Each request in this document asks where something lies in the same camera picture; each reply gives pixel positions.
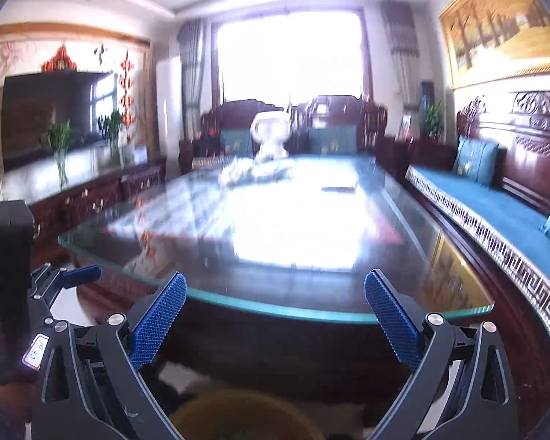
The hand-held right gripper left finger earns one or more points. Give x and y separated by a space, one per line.
158 321

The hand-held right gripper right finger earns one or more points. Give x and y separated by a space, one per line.
392 318

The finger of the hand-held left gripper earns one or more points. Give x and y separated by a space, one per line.
80 275

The round yellow trash bin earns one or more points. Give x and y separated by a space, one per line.
243 417

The dark wooden television cabinet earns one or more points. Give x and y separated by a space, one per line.
87 197

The green plant in glass vase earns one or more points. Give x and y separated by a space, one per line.
112 130
60 144

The dark wooden glass-top table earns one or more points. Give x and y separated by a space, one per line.
275 238

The carved wooden sofa, blue seat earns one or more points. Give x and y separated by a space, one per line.
499 220

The black flat television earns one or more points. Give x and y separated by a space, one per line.
50 119

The dark wooden side table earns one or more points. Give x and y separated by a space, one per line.
421 156

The crumpled white tissue pile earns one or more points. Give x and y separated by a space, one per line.
252 172

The teal armchair cushion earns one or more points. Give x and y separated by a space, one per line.
236 143
332 140

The white standing air conditioner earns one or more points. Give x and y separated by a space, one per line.
168 105

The small green potted plant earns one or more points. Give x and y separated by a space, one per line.
433 119

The carved wooden armchair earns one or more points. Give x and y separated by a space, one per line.
343 114
231 117

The white rounded appliance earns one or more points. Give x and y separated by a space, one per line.
270 133

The grey patterned curtain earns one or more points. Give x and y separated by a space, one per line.
401 55
190 78

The large bright window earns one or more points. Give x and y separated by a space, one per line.
288 55

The gold framed landscape painting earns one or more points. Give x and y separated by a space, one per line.
504 23

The small photo frame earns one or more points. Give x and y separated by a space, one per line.
405 126

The red wall ornament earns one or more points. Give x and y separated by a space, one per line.
62 62

